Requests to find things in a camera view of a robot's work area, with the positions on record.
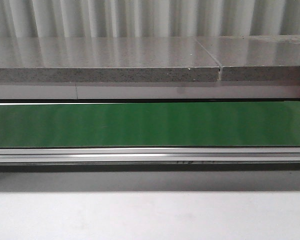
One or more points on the green conveyor belt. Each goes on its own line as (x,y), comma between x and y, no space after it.
(160,124)

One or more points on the grey stone ledge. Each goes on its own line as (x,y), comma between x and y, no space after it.
(150,59)

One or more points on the aluminium conveyor frame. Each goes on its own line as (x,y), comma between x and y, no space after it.
(149,159)

